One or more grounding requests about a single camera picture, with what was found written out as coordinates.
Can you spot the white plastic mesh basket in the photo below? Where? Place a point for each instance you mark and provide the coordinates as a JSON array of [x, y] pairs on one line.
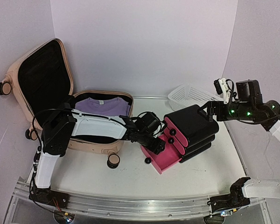
[[187, 95]]

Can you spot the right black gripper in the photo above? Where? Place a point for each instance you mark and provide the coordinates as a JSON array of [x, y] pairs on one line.
[[213, 107]]

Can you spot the pink hard-shell suitcase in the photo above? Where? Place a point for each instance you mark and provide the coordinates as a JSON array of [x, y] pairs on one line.
[[42, 82]]

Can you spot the black pink tiered rack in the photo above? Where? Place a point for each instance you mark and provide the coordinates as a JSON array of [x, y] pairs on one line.
[[187, 134]]

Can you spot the purple shirt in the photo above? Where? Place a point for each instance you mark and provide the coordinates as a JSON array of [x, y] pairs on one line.
[[111, 107]]

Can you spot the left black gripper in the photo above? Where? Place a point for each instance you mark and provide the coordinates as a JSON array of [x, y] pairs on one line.
[[157, 148]]

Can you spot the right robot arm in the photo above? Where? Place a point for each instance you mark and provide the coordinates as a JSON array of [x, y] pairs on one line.
[[243, 102]]

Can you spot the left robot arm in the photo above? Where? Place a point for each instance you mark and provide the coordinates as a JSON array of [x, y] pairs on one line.
[[65, 123]]

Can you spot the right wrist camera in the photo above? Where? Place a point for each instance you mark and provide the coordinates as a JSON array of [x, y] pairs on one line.
[[224, 88]]

